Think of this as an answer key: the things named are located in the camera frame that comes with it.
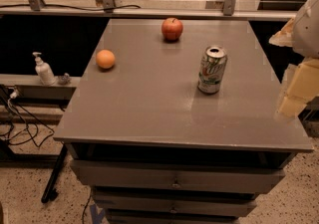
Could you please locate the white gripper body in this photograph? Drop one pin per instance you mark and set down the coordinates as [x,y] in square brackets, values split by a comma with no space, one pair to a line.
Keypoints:
[308,30]

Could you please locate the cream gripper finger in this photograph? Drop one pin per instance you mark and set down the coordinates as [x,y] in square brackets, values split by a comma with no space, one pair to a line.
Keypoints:
[300,86]
[283,38]

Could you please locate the green white 7up can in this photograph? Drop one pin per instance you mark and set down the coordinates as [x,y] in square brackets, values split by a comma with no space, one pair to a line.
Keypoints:
[212,67]

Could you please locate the red apple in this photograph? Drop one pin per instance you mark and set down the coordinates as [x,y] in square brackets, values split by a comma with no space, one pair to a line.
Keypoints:
[171,29]

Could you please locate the orange fruit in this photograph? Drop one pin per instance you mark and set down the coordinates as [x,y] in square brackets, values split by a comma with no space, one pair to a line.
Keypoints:
[105,59]

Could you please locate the bottom grey drawer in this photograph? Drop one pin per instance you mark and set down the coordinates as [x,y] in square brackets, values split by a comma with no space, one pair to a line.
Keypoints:
[127,218]

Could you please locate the grey drawer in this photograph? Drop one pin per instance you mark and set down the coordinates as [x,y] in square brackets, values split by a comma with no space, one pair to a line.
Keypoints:
[127,218]
[177,177]
[173,203]

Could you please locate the top grey drawer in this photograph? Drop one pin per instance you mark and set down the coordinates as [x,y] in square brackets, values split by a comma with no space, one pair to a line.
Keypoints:
[177,177]

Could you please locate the middle grey drawer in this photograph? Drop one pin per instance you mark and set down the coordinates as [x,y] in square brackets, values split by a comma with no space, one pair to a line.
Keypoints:
[173,203]

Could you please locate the small grey metal object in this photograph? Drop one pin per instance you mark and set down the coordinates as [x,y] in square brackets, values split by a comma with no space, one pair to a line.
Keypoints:
[64,79]

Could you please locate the white pump soap bottle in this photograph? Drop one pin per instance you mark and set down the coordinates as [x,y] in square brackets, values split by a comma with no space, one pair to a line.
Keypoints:
[44,70]

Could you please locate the black leaning bar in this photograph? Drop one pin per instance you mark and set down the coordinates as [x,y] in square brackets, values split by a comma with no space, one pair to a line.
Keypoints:
[50,192]

